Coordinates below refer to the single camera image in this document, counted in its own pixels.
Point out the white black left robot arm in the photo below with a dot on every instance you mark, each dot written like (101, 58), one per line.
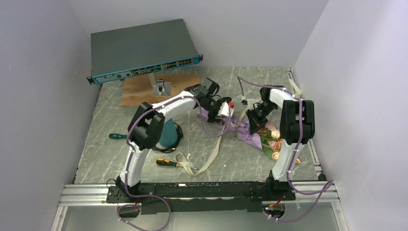
(147, 124)

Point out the brown wooden board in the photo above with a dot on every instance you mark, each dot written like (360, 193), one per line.
(139, 89)

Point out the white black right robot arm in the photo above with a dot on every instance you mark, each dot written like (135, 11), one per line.
(297, 125)

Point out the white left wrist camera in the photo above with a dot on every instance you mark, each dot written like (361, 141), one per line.
(226, 109)

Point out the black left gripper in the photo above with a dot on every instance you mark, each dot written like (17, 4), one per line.
(212, 117)

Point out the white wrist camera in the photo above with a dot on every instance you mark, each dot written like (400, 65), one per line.
(244, 100)
(226, 109)

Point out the aluminium frame rail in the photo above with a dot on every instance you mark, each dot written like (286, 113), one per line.
(96, 195)

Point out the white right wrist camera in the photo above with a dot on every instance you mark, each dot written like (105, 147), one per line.
(244, 100)

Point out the grey teal network switch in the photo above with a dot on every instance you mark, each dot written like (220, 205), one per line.
(139, 50)

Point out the beige ribbon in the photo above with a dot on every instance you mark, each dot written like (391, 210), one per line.
(180, 158)

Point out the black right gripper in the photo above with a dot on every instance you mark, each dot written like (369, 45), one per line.
(255, 123)

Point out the green handled screwdriver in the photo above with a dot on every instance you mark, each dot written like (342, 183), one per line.
(117, 136)

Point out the purple flower bouquet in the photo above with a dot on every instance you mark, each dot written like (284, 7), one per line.
(267, 138)

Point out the grey metal stand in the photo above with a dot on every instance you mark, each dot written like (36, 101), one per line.
(160, 87)

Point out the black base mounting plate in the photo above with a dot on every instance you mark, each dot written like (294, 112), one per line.
(203, 196)

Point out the teal vase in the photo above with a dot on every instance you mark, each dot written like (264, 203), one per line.
(169, 134)

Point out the orange black screwdriver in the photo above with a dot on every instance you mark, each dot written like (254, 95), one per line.
(167, 163)

